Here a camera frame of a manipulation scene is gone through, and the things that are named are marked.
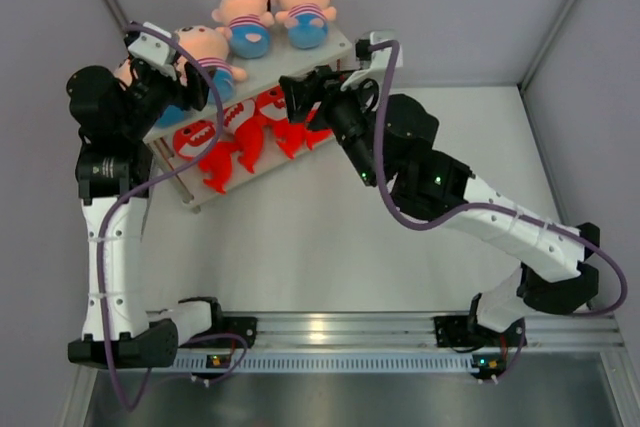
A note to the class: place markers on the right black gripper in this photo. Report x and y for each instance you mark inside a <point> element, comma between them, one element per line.
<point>301,95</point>

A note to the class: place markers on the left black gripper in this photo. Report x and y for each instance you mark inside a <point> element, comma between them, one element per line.
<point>194,92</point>

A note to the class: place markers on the red shark plush toy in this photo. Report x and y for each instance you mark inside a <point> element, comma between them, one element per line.
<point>271,108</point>
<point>246,129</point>
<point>314,137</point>

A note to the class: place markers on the boy doll plush striped shirt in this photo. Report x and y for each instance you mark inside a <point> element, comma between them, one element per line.
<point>306,21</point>
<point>246,25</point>
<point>171,115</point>
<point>211,49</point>

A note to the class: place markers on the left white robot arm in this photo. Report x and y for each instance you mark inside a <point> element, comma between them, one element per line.
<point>113,173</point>

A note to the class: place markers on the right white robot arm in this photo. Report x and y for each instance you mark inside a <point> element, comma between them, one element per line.
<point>553,276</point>

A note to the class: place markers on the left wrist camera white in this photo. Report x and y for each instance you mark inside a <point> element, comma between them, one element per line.
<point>153,45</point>

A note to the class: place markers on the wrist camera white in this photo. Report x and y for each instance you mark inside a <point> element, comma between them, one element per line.
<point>153,45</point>
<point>372,64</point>

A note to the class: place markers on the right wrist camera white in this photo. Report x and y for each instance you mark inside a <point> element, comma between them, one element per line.
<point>372,64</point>

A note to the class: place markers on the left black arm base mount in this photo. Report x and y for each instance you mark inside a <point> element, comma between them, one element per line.
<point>241,325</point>

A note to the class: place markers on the aluminium front rail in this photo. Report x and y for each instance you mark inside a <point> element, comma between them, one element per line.
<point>416,332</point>

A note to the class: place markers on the slotted cable duct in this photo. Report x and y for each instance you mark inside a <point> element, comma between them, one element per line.
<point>350,362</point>

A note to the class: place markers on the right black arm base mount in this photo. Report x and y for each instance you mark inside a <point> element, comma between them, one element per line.
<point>462,335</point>

